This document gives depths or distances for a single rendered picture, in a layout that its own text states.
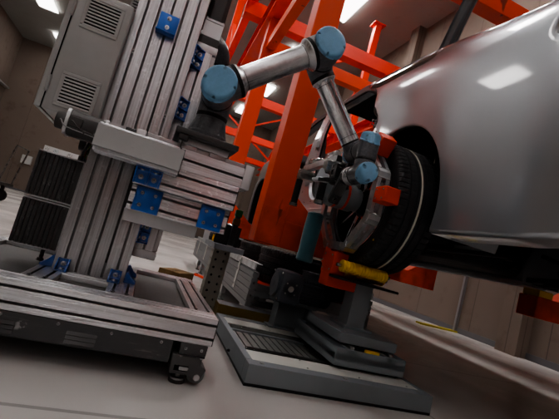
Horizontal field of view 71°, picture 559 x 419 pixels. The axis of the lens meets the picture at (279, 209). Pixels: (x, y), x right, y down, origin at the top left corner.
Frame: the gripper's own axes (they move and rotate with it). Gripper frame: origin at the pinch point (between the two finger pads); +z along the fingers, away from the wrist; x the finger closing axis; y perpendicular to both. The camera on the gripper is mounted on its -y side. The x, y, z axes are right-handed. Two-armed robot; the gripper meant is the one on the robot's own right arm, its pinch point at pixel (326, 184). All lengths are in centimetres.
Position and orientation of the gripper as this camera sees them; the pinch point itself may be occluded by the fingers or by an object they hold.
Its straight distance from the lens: 173.9
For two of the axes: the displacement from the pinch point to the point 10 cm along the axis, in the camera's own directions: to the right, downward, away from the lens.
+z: -3.0, 0.2, 9.5
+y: 2.6, -9.6, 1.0
